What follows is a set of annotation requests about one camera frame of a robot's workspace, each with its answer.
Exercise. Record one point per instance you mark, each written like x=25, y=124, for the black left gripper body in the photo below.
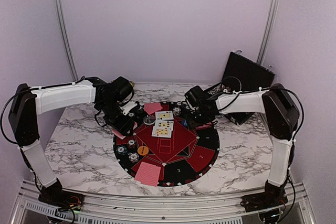
x=111, y=117

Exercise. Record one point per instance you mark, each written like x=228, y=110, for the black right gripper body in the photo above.
x=199, y=120

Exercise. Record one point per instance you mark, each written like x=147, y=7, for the red playing card deck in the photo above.
x=118, y=134

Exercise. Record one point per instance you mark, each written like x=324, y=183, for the blue round blind button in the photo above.
x=184, y=123

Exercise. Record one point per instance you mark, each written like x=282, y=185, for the white blue chip pile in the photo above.
x=177, y=111
x=133, y=157

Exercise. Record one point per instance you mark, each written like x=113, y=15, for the small orange black chip pile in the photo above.
x=131, y=143

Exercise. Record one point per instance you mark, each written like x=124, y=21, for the clear round dealer button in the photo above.
x=149, y=120

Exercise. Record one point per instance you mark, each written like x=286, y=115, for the dealt red card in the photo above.
x=152, y=107
x=143, y=173
x=155, y=175

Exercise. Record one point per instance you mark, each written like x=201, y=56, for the orange round blind button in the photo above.
x=143, y=150

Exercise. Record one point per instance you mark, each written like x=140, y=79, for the face up ace card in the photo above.
x=164, y=115

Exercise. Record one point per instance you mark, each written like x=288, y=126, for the face up seven diamonds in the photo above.
x=161, y=132

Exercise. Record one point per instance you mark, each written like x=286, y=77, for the face up clubs card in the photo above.
x=166, y=124

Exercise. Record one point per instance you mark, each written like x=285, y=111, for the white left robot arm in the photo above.
x=28, y=106

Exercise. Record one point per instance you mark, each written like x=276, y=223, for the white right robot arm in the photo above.
x=280, y=107

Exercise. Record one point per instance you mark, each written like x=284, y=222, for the round red black poker mat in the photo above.
x=185, y=157

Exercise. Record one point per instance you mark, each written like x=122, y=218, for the black poker chip case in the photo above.
x=242, y=74

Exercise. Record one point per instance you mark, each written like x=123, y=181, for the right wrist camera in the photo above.
x=194, y=96

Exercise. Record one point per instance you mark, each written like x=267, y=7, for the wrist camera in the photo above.
x=194, y=96
x=132, y=107

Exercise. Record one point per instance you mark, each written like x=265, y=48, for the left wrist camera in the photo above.
x=132, y=107

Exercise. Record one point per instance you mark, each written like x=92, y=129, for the aluminium front rail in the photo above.
x=213, y=208

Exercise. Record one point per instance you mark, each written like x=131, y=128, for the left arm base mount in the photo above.
x=56, y=196

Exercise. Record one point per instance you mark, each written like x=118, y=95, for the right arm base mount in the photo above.
x=272, y=196

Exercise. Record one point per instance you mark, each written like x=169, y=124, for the right aluminium wall post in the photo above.
x=271, y=17

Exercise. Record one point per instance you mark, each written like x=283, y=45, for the aluminium wall post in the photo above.
x=65, y=39
x=271, y=17

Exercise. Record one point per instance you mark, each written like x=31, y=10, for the left aluminium wall post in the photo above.
x=65, y=39

